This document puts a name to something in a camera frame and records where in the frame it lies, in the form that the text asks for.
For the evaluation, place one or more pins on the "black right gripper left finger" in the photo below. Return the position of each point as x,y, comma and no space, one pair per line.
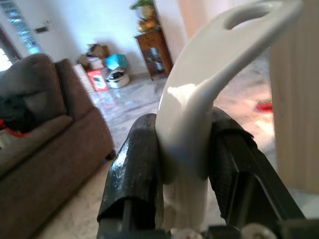
132,174

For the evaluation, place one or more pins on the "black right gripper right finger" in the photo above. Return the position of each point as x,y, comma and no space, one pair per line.
239,174

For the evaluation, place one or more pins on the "red and green object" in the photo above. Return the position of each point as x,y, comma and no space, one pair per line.
264,105

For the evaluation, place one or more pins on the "brown fabric sofa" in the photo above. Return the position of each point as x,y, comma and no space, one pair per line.
49,154

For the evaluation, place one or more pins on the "beige ribbed panel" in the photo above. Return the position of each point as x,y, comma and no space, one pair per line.
295,99

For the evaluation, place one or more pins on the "silver bag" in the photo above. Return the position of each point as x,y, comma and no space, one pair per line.
117,78

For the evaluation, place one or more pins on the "red box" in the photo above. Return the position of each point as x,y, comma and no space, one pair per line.
97,81

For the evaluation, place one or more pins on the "blue box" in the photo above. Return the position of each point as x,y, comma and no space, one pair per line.
116,61

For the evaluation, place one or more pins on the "closed cardboard box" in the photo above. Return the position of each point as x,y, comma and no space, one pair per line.
91,63

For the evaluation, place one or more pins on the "dark wooden cabinet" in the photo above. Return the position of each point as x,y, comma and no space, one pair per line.
153,54

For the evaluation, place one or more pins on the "open cardboard box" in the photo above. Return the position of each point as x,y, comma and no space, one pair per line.
98,51

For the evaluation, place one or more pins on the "black clothing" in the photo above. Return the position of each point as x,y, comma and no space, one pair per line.
15,112

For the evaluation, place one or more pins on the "green potted plant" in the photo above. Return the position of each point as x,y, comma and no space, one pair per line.
145,15

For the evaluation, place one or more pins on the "glass block window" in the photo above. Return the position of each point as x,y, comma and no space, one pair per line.
22,27

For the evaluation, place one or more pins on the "wall switch plate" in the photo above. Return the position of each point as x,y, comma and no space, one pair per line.
41,29

